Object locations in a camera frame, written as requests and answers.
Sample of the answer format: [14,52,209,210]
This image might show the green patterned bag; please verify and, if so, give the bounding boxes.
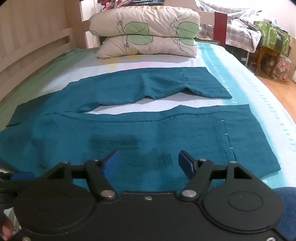
[254,20,292,56]

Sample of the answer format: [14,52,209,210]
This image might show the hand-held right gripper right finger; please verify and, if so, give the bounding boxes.
[178,150,252,200]

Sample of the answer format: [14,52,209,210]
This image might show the red wooden post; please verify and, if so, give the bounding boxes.
[214,11,227,47]

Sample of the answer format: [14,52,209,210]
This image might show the leaf print pillow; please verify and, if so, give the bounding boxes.
[89,5,201,39]
[96,35,198,59]

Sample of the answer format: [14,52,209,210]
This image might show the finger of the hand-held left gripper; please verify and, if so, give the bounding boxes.
[0,172,35,186]

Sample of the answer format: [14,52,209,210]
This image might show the teal pants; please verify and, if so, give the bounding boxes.
[0,67,281,194]

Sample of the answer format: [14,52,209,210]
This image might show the person's left hand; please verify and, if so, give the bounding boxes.
[0,216,15,240]

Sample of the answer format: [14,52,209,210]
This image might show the wooden stool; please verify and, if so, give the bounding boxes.
[250,45,281,75]

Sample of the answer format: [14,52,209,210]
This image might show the folded clothes pile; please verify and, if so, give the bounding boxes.
[97,0,197,8]

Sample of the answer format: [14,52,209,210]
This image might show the floral bag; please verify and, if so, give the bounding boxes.
[269,54,292,82]

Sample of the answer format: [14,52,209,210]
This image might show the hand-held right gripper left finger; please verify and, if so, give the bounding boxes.
[46,150,120,200]

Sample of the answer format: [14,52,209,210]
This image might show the light wooden bed frame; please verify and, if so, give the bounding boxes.
[0,0,102,104]

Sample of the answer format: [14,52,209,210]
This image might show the person's blue clothing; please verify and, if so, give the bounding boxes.
[271,186,296,241]

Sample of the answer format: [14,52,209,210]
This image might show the white patterned bed sheet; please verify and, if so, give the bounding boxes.
[0,40,296,193]

